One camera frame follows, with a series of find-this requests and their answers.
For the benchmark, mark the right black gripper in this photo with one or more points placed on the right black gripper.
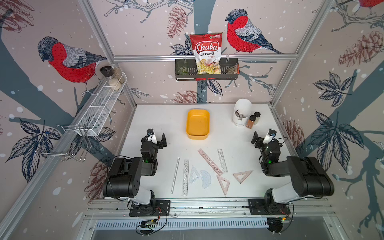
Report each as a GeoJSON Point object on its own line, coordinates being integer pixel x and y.
{"type": "Point", "coordinates": [254, 138]}

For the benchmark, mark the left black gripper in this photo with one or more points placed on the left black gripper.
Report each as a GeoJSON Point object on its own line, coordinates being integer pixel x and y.
{"type": "Point", "coordinates": [163, 139]}

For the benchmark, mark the short clear stencil ruler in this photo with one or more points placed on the short clear stencil ruler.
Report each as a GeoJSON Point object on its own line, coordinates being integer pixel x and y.
{"type": "Point", "coordinates": [222, 161]}

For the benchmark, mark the long pink ruler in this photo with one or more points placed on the long pink ruler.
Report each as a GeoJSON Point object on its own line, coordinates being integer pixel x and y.
{"type": "Point", "coordinates": [210, 162]}

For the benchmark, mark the clear blue protractor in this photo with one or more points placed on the clear blue protractor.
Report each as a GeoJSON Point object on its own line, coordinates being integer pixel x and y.
{"type": "Point", "coordinates": [206, 179]}

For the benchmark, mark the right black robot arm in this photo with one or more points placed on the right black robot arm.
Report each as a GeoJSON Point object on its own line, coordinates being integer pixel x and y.
{"type": "Point", "coordinates": [308, 178]}

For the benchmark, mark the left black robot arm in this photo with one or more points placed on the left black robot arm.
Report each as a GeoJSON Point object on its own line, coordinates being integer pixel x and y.
{"type": "Point", "coordinates": [123, 179]}

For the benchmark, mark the yellow plastic storage box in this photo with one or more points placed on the yellow plastic storage box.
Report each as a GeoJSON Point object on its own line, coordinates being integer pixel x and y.
{"type": "Point", "coordinates": [198, 124]}

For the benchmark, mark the brown spice jar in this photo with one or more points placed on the brown spice jar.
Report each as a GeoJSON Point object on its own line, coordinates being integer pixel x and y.
{"type": "Point", "coordinates": [251, 121]}

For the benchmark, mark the thin clear straight ruler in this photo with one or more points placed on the thin clear straight ruler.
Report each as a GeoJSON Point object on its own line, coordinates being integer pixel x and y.
{"type": "Point", "coordinates": [175, 175]}

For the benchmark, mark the metal clips in cup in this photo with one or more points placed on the metal clips in cup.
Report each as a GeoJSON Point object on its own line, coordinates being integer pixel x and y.
{"type": "Point", "coordinates": [239, 115]}

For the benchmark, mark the white utensil holder cup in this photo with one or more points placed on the white utensil holder cup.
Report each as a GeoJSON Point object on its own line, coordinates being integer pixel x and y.
{"type": "Point", "coordinates": [245, 108]}

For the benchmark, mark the pink flat set square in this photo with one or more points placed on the pink flat set square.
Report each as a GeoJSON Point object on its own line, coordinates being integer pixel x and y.
{"type": "Point", "coordinates": [242, 176]}

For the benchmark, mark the blue clear set square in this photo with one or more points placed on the blue clear set square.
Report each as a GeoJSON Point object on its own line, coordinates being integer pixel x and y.
{"type": "Point", "coordinates": [194, 175]}

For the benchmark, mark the clear shape stencil ruler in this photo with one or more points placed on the clear shape stencil ruler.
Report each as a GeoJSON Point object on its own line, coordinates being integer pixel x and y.
{"type": "Point", "coordinates": [185, 182]}

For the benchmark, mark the pink triangle set square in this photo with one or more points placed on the pink triangle set square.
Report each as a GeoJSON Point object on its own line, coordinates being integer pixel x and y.
{"type": "Point", "coordinates": [224, 184]}

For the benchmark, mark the black hanging basket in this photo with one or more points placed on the black hanging basket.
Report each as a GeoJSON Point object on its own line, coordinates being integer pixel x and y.
{"type": "Point", "coordinates": [189, 70]}

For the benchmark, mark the glass spice jar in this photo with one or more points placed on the glass spice jar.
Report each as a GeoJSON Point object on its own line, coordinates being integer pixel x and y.
{"type": "Point", "coordinates": [118, 73]}

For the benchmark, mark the black lid grinder jar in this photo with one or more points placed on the black lid grinder jar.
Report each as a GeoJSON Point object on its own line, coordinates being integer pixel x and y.
{"type": "Point", "coordinates": [107, 72]}

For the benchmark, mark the red Chuba chips bag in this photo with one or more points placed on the red Chuba chips bag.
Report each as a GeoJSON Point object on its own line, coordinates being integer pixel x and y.
{"type": "Point", "coordinates": [207, 52]}

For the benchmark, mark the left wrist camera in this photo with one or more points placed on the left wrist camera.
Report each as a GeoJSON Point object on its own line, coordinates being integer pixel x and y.
{"type": "Point", "coordinates": [151, 137]}

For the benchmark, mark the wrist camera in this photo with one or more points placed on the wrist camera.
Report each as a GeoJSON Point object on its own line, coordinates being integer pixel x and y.
{"type": "Point", "coordinates": [269, 136]}
{"type": "Point", "coordinates": [151, 137]}

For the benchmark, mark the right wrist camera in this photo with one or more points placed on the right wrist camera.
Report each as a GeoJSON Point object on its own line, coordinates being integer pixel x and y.
{"type": "Point", "coordinates": [269, 136]}

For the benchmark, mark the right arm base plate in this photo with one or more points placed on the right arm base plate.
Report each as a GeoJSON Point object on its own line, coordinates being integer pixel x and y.
{"type": "Point", "coordinates": [261, 207]}

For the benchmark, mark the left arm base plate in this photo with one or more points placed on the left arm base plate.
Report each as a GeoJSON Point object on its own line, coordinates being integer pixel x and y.
{"type": "Point", "coordinates": [160, 208]}

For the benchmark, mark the white wire shelf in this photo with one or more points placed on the white wire shelf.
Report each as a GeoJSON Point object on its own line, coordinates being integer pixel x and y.
{"type": "Point", "coordinates": [102, 101]}

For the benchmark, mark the wire cup hanger rack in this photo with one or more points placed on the wire cup hanger rack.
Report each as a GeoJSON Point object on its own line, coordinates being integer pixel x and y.
{"type": "Point", "coordinates": [62, 150]}

